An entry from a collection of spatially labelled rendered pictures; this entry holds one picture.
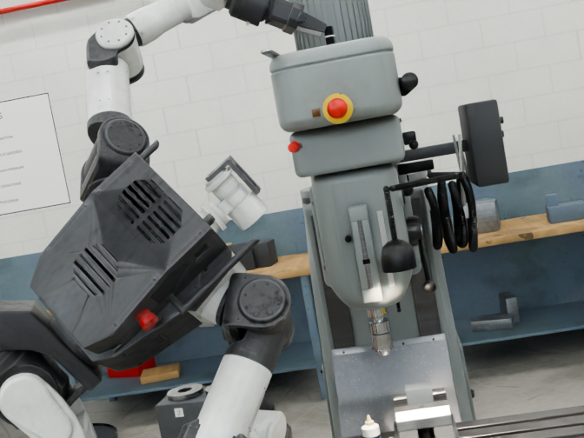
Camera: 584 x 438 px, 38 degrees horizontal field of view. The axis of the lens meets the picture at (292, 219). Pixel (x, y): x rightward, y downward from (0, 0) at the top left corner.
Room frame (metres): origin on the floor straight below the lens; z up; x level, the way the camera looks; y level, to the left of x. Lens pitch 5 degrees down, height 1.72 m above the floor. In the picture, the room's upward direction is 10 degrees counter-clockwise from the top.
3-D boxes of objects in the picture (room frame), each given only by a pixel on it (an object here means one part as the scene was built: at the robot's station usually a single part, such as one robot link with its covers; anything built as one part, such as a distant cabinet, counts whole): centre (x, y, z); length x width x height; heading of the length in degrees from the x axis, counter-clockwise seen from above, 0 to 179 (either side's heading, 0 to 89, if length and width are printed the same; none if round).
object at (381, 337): (1.91, -0.16, 1.23); 0.05 x 0.05 x 0.06
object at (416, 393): (1.90, -0.22, 1.07); 0.06 x 0.05 x 0.06; 84
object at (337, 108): (1.66, -0.13, 1.76); 0.04 x 0.03 x 0.04; 83
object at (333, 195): (1.91, -0.16, 1.47); 0.21 x 0.19 x 0.32; 83
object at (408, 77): (1.92, -0.31, 1.79); 0.45 x 0.04 x 0.04; 173
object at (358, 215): (1.80, -0.14, 1.45); 0.04 x 0.04 x 0.21; 83
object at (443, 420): (1.84, -0.21, 1.05); 0.12 x 0.06 x 0.04; 84
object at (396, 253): (1.72, -0.20, 1.44); 0.07 x 0.07 x 0.06
